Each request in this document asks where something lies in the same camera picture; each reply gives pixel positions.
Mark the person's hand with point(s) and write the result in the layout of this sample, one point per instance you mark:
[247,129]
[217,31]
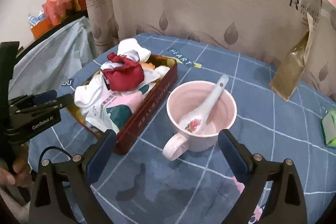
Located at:
[21,176]

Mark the pink white wipes packet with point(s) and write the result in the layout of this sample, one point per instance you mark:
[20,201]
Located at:
[114,109]

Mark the white ceramic spoon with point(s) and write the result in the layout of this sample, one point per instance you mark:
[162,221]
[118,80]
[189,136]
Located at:
[196,120]

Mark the white floral tissue pack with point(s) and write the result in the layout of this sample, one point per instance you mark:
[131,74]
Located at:
[151,75]

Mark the green tissue paper pack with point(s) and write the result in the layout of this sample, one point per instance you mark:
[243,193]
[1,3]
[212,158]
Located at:
[328,125]

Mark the blue white bottle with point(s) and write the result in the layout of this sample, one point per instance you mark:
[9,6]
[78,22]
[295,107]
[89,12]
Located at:
[41,16]
[33,20]

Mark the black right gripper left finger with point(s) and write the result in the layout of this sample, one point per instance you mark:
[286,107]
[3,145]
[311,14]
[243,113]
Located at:
[49,202]

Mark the gold red metal tin box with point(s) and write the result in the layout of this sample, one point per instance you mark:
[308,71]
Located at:
[135,125]

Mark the pink ceramic mug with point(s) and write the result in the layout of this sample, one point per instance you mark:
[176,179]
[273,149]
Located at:
[186,98]

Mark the orange box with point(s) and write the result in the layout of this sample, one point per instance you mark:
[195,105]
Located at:
[41,28]

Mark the red plastic bag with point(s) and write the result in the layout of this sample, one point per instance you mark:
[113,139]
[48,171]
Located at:
[56,11]

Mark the brown kraft snack bag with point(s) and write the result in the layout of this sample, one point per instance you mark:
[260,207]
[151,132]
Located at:
[291,70]

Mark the white sock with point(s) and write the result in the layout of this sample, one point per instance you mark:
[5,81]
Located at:
[132,50]

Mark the red white satin cloth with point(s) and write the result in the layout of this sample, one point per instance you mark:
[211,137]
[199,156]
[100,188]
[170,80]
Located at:
[122,73]

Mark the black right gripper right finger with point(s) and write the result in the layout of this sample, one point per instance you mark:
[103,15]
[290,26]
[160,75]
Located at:
[286,202]

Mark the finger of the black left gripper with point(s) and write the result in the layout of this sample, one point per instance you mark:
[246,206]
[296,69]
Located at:
[26,101]
[57,104]

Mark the orange plush toy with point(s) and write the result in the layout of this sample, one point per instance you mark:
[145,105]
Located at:
[147,65]

